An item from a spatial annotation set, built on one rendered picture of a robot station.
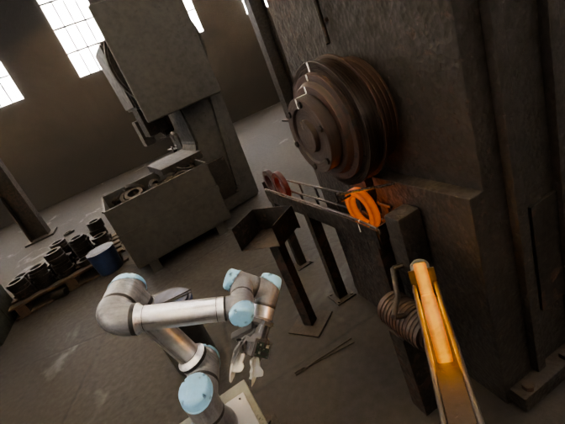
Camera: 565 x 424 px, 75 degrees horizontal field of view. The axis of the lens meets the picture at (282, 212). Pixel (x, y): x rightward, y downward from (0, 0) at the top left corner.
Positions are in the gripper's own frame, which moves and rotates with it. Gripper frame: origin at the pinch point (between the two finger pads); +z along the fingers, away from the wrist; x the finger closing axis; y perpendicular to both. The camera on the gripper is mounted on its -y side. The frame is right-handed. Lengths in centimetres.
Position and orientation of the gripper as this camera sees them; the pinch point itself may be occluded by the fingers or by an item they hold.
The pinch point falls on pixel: (240, 380)
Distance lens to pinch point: 133.2
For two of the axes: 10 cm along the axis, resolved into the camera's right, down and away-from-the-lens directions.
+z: -2.5, 9.1, -3.4
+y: 6.2, -1.2, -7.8
